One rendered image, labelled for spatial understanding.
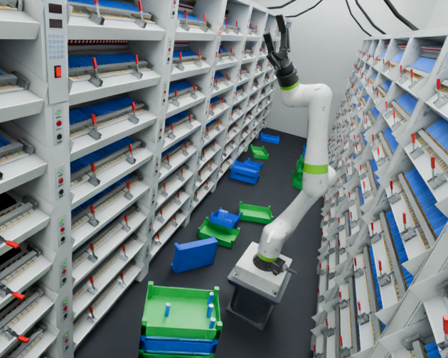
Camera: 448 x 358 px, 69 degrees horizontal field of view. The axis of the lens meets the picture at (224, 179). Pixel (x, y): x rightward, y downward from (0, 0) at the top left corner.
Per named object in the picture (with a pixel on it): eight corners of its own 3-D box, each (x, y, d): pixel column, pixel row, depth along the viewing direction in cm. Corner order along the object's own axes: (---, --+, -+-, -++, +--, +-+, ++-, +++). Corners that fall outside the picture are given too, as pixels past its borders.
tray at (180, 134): (198, 128, 234) (205, 118, 229) (158, 154, 181) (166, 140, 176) (176, 112, 235) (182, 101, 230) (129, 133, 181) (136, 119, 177)
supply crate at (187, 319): (215, 299, 145) (218, 286, 142) (218, 339, 127) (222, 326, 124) (146, 294, 141) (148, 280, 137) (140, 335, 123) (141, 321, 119)
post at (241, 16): (215, 189, 341) (253, 1, 265) (212, 192, 332) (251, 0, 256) (198, 183, 345) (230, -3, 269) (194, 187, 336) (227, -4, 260)
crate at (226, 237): (237, 235, 275) (240, 228, 271) (231, 248, 257) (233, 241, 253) (205, 224, 280) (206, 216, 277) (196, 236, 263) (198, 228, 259)
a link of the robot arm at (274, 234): (283, 252, 194) (292, 226, 185) (272, 266, 181) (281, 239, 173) (264, 242, 199) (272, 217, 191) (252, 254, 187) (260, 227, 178)
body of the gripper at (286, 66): (274, 76, 145) (268, 57, 139) (281, 64, 149) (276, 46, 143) (290, 75, 141) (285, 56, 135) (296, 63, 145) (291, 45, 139)
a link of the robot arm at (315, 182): (306, 190, 172) (330, 194, 165) (298, 199, 161) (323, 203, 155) (308, 157, 166) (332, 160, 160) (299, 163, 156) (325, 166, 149)
